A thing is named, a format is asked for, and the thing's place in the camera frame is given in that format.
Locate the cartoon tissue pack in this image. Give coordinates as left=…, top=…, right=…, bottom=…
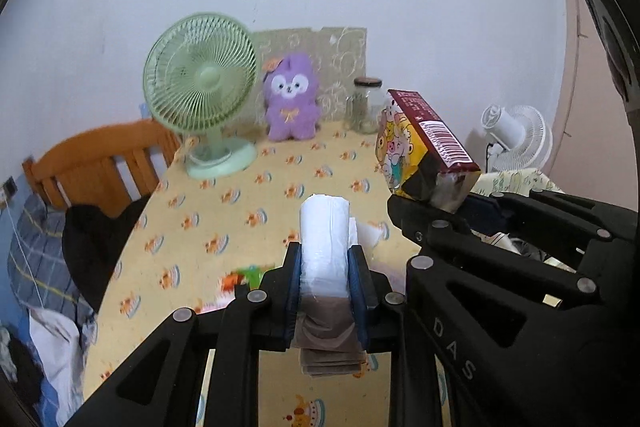
left=375, top=89, right=480, bottom=212

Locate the green sponge pack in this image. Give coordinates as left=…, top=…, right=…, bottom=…
left=220, top=265, right=274, bottom=297

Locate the white folded towel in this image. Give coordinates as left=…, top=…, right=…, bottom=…
left=348, top=217, right=390, bottom=259

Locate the beige door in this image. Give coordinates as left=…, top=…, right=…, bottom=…
left=544, top=0, right=639, bottom=210

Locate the patterned storage box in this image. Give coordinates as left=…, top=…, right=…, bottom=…
left=471, top=168, right=575, bottom=273

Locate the pile of clothes on bed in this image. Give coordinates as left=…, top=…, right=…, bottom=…
left=1, top=308, right=96, bottom=426

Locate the white standing fan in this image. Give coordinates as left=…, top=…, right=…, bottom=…
left=480, top=104, right=553, bottom=172

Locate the glass jar with lid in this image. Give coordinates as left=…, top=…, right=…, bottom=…
left=345, top=77, right=385, bottom=134

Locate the yellow patterned tablecloth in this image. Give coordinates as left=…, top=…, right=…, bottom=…
left=84, top=121, right=419, bottom=426

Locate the black garment on chair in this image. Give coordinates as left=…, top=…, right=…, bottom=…
left=62, top=195, right=150, bottom=313

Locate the blue plaid pillow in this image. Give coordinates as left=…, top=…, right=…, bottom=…
left=8, top=194, right=93, bottom=327

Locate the purple plush toy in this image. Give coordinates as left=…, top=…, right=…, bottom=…
left=262, top=53, right=321, bottom=142

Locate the green desk fan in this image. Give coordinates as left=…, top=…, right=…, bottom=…
left=142, top=13, right=258, bottom=180

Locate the patterned board against wall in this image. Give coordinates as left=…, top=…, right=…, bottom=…
left=230, top=28, right=367, bottom=131

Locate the wall power socket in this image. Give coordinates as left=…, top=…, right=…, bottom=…
left=1, top=176, right=17, bottom=202

